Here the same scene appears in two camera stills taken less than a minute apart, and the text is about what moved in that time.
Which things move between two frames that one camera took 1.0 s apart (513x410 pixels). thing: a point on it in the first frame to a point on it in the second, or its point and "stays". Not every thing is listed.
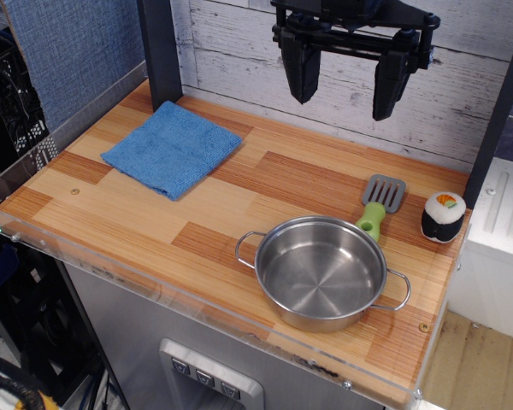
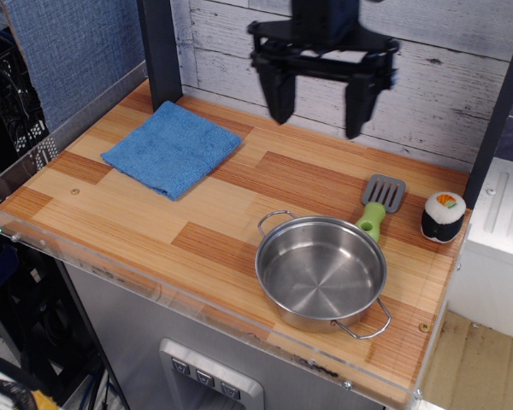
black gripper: (385, 30) to (323, 40)
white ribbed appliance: (492, 282) stays
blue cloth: (171, 150) stays
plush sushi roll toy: (442, 216) stays
